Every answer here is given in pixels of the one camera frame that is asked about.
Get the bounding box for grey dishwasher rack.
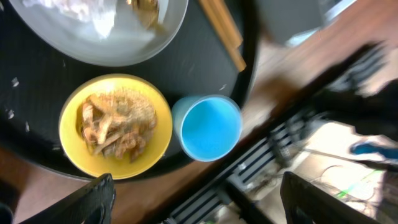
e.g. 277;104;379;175
256;0;355;47

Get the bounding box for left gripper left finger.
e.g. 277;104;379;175
24;174;116;224

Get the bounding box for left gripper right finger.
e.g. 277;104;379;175
280;172;379;224

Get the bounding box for round black tray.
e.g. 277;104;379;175
1;1;259;180

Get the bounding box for gold snack wrapper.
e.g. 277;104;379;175
126;0;165;33

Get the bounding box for blue cup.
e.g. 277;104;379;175
172;95;243;162

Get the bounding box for white tissue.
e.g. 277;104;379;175
22;0;117;39

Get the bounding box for wooden chopstick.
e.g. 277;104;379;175
209;0;243;48
199;0;246;72

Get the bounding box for food scraps with rice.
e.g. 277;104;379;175
76;88;157;162

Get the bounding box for yellow bowl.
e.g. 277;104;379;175
58;73;173;180

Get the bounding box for grey plate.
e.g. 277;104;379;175
10;0;188;67

